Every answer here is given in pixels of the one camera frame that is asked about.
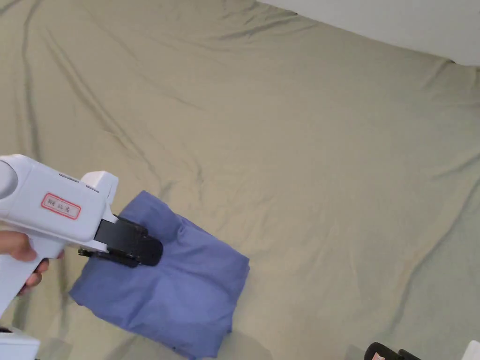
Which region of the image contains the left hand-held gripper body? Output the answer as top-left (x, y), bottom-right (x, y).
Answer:
top-left (0, 153), bottom-right (122, 317)

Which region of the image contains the blue garment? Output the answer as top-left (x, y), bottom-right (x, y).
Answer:
top-left (69, 190), bottom-right (251, 360)

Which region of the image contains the person's left hand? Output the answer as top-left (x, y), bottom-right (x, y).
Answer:
top-left (0, 230), bottom-right (51, 298)

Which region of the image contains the white plastic device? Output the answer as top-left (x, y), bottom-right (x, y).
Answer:
top-left (0, 325), bottom-right (41, 360)

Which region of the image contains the bed with pale green sheet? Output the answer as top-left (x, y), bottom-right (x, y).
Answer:
top-left (0, 0), bottom-right (480, 360)

